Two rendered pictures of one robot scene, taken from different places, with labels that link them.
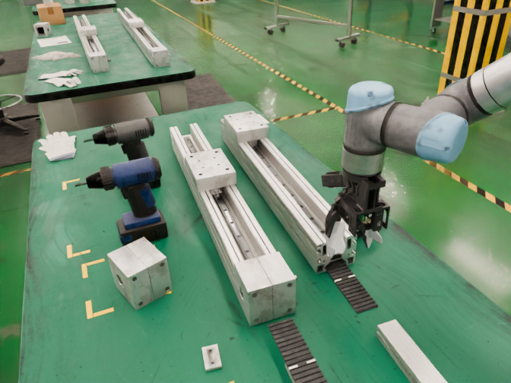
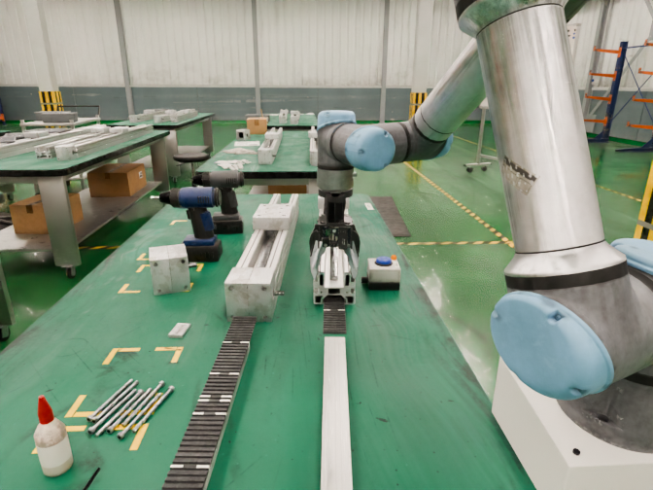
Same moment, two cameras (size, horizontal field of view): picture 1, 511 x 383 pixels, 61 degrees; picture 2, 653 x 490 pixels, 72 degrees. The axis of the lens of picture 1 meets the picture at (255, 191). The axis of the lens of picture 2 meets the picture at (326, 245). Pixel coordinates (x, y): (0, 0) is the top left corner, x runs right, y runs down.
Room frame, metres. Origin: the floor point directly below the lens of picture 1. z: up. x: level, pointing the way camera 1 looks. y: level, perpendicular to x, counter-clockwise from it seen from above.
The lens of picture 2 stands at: (-0.18, -0.47, 1.28)
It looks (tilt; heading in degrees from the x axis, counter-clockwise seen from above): 20 degrees down; 18
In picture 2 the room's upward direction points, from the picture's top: straight up
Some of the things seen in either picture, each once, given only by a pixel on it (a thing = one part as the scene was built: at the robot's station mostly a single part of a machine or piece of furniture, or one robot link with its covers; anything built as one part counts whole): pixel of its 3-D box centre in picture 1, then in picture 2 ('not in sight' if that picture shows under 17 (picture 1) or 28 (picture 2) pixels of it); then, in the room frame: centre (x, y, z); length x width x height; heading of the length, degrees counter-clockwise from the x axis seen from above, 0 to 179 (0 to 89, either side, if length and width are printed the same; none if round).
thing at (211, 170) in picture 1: (210, 172); (274, 220); (1.08, 0.13, 0.87); 0.16 x 0.11 x 0.07; 18
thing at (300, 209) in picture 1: (272, 175); (333, 235); (1.14, -0.05, 0.82); 0.80 x 0.10 x 0.09; 18
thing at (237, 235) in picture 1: (211, 188); (274, 234); (1.08, 0.13, 0.82); 0.80 x 0.10 x 0.09; 18
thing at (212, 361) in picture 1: (211, 357); (180, 331); (0.53, 0.10, 0.78); 0.05 x 0.03 x 0.01; 13
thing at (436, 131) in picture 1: (428, 129); (370, 146); (0.63, -0.28, 1.18); 0.11 x 0.11 x 0.08; 45
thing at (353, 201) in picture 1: (361, 197); (334, 218); (0.69, -0.20, 1.02); 0.09 x 0.08 x 0.12; 18
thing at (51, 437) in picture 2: not in sight; (50, 433); (0.16, 0.04, 0.84); 0.04 x 0.04 x 0.12
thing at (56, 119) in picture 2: not in sight; (70, 151); (4.10, 4.24, 0.50); 1.03 x 0.55 x 1.01; 26
